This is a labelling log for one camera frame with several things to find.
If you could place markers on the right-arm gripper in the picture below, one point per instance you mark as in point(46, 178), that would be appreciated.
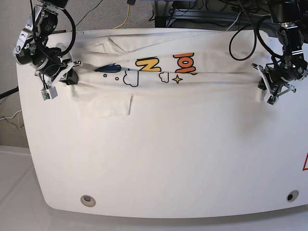
point(51, 74)

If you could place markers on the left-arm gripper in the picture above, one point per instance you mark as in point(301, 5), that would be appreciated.
point(276, 81)

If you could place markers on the white printed T-shirt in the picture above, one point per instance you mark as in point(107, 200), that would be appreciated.
point(117, 68)

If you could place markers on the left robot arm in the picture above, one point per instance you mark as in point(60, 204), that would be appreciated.
point(287, 14)

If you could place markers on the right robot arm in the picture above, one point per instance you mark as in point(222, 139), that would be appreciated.
point(31, 47)

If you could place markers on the right table grommet hole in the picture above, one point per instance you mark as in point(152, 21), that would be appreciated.
point(292, 196)

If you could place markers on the table grommet hole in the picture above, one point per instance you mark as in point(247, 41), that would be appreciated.
point(292, 196)
point(88, 201)

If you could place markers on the left table grommet hole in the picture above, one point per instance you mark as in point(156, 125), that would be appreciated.
point(88, 201)

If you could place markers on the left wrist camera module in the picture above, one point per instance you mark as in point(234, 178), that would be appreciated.
point(271, 100)

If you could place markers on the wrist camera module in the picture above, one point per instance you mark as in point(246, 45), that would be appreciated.
point(271, 100)
point(49, 93)

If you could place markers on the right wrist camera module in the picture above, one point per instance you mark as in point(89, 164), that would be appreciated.
point(49, 93)

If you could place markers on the black equipment rack frame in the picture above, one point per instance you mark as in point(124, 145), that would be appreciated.
point(220, 13)

